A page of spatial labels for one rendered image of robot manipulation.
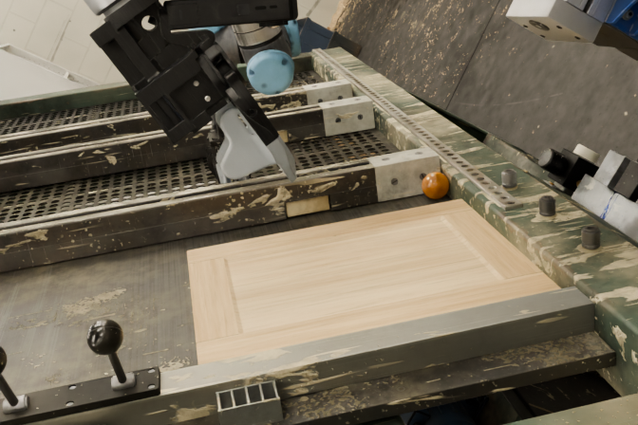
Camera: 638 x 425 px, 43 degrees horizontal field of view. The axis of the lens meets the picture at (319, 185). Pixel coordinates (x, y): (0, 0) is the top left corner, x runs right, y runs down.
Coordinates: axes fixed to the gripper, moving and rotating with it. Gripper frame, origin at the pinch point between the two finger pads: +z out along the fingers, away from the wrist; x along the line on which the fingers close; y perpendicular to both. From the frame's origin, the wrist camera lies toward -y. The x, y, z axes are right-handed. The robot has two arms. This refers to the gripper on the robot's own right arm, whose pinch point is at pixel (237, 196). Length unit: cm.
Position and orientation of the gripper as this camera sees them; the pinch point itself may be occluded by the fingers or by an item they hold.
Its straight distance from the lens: 156.4
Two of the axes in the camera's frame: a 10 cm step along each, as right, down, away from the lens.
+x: 9.7, -1.8, 1.4
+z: 1.2, 9.3, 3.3
